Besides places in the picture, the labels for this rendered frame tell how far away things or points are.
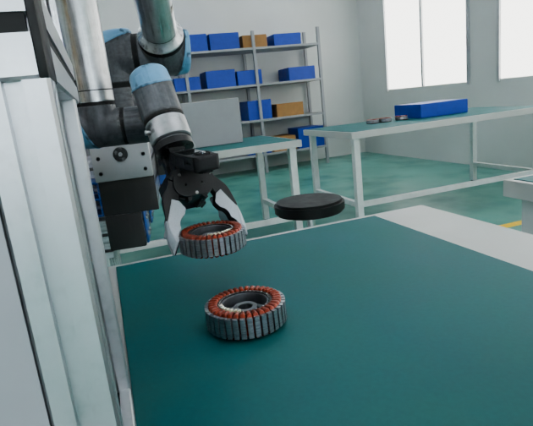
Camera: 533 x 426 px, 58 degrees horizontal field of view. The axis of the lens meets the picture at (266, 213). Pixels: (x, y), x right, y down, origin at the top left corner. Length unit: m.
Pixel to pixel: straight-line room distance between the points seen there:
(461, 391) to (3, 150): 0.46
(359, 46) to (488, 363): 8.06
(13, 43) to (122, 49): 1.12
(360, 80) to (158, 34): 7.35
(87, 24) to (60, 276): 0.81
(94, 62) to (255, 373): 0.67
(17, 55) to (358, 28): 8.37
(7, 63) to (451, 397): 0.47
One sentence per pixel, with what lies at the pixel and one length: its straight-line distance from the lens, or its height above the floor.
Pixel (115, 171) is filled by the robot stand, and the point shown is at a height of 0.92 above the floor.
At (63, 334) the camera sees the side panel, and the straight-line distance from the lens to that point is 0.26.
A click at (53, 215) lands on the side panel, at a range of 0.23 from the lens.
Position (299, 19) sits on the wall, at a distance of 8.12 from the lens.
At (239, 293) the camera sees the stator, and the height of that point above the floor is 0.78.
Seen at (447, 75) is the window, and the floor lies 1.10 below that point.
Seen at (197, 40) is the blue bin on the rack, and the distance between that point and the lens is 7.03.
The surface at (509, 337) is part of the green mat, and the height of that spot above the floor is 0.75.
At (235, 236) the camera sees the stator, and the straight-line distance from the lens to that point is 0.77.
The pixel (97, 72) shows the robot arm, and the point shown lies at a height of 1.14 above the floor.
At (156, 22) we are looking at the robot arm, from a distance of 1.24.
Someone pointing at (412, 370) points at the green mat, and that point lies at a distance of 0.57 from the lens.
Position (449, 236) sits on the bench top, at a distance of 1.04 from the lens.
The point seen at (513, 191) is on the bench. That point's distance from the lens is 1.57.
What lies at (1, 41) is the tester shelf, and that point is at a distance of 0.23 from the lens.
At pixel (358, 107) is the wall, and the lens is 8.46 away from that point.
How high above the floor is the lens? 1.05
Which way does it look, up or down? 13 degrees down
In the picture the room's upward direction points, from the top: 6 degrees counter-clockwise
